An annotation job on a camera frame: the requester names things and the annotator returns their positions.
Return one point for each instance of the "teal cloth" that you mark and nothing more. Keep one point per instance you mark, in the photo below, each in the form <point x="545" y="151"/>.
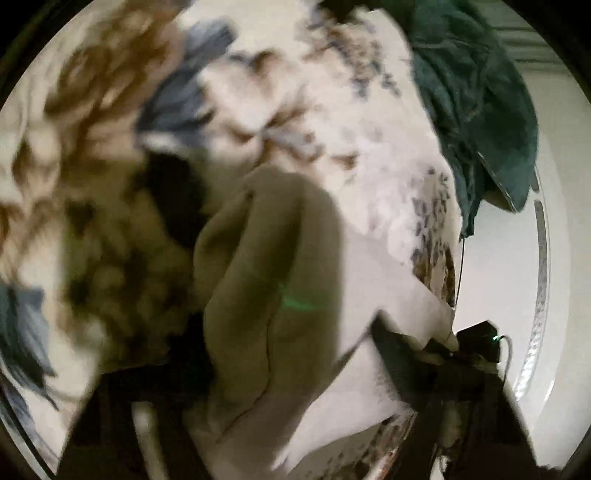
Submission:
<point x="466" y="101"/>

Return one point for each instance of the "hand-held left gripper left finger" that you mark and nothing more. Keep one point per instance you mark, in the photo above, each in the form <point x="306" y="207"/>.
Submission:
<point x="115" y="415"/>

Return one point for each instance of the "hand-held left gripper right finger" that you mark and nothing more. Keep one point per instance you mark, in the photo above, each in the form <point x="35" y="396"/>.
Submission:
<point x="415" y="364"/>

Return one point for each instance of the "olive green garment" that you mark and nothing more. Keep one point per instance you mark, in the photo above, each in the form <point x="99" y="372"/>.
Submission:
<point x="272" y="277"/>

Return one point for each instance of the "white garment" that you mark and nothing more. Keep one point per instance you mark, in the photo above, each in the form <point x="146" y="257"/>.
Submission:
<point x="369" y="286"/>

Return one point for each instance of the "floral printed bed sheet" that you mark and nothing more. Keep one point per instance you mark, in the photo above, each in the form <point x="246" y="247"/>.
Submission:
<point x="277" y="101"/>

